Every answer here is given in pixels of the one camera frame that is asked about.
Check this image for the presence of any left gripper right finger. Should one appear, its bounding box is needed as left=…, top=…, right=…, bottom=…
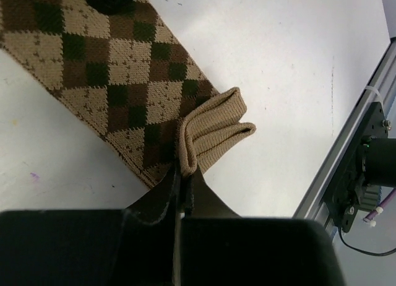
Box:
left=184, top=170, right=240, bottom=218

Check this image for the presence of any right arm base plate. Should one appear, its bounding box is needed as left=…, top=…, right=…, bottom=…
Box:
left=324, top=102, right=395, bottom=233

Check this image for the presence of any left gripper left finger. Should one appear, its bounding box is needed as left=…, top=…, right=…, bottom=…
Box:
left=126, top=162, right=181, bottom=224

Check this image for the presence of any brown argyle sock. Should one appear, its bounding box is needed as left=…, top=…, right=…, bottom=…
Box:
left=1, top=0, right=256, bottom=188

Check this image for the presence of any aluminium rail frame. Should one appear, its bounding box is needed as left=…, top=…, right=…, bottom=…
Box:
left=293, top=38, right=395, bottom=232

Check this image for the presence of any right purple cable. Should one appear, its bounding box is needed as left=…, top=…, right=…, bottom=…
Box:
left=361, top=186, right=396, bottom=228

